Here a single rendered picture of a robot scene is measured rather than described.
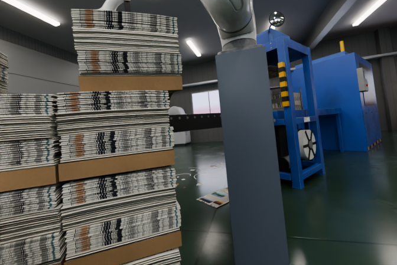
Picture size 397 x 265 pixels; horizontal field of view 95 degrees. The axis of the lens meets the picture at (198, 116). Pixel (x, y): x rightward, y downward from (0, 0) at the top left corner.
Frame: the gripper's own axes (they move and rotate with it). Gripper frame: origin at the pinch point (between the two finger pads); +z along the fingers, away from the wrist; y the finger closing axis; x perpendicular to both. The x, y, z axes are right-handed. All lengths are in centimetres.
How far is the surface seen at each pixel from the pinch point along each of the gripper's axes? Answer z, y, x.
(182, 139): -595, 148, -151
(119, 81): 18.7, 31.0, 3.8
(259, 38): -111, -40, -146
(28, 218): 23, 63, 25
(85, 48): 19.3, 22.1, 11.2
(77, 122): 20.9, 41.6, 14.4
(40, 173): 23, 53, 22
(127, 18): 19.2, 13.1, 0.1
